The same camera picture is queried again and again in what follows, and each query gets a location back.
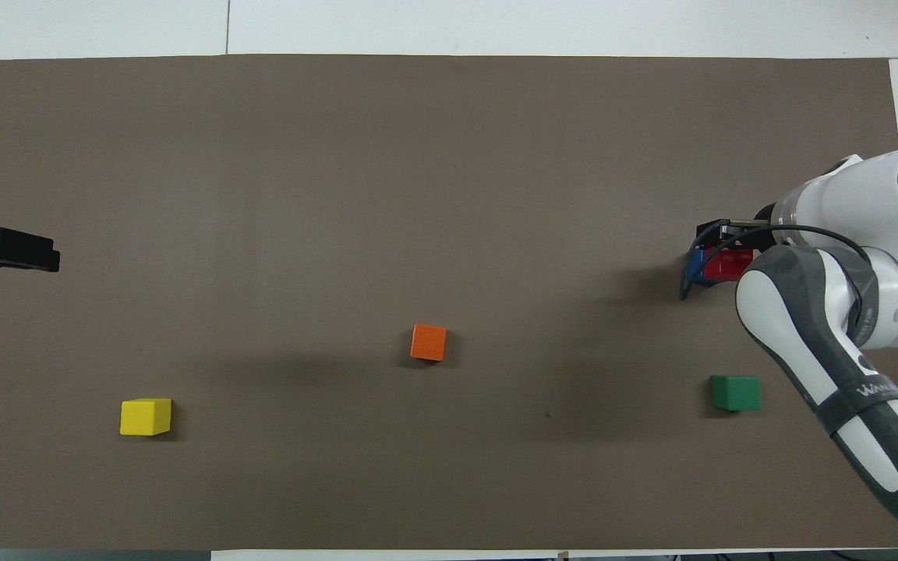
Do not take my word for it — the brown table mat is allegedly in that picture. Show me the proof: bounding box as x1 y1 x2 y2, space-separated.
0 53 898 551

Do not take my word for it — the red cube block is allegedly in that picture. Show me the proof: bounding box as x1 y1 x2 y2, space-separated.
705 248 755 281

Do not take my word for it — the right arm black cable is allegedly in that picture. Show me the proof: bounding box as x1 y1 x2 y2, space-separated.
722 221 875 348

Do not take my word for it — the orange cube block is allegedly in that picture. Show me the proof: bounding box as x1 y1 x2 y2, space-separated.
410 324 447 362

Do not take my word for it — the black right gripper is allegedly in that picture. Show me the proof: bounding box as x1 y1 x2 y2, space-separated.
680 220 773 301

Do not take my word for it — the green cube block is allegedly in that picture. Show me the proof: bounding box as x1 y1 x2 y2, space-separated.
711 376 762 412

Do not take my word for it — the yellow cube block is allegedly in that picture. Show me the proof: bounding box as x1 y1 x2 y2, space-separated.
120 398 172 436

